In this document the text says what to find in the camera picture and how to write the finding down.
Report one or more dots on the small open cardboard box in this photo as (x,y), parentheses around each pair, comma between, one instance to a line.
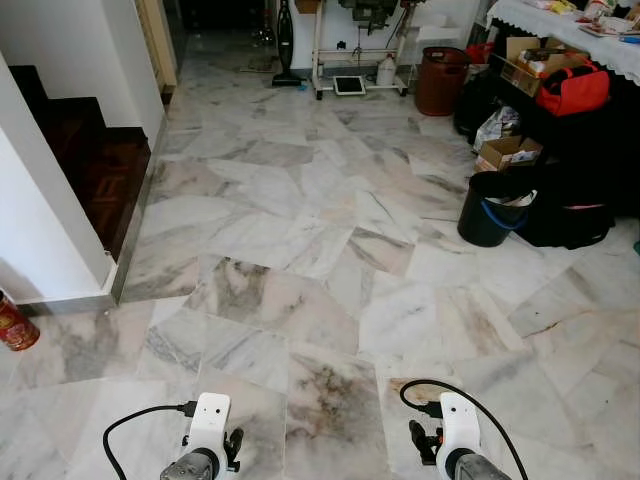
(508,155)

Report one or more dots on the small red container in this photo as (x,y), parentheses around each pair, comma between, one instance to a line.
(480,52)

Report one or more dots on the dark wooden staircase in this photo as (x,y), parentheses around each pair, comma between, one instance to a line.
(100,170)

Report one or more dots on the white sewing machine stand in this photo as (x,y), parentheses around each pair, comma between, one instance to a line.
(360,40)

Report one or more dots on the white lace tablecloth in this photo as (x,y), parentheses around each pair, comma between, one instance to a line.
(560,30)

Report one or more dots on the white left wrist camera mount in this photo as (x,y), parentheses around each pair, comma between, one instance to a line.
(208,425)

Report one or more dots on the red bag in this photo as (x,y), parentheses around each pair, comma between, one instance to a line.
(573,92)

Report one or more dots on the crumpled plastic bag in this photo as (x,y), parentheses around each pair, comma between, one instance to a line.
(497,125)

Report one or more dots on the black plastic bucket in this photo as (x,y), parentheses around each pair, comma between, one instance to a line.
(490,215)

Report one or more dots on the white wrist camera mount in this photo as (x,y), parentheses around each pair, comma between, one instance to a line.
(460,425)
(208,425)

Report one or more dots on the brown gas cylinder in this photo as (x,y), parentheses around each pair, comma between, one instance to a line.
(441,82)

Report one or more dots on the large cardboard box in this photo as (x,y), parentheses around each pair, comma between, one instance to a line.
(520,60)

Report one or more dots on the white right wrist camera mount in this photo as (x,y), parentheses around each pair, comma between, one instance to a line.
(460,425)

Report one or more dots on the black upright vacuum cleaner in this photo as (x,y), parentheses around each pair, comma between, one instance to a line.
(286,50)

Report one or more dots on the black backpack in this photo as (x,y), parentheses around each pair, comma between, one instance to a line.
(475,100)

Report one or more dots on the black duffel bag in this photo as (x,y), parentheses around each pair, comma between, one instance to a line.
(570,215)

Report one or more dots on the wooden door frame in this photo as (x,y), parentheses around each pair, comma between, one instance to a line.
(158,45)

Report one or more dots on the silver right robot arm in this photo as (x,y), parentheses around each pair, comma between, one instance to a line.
(478,468)

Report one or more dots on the white plastic jug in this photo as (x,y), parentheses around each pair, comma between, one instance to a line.
(386,72)

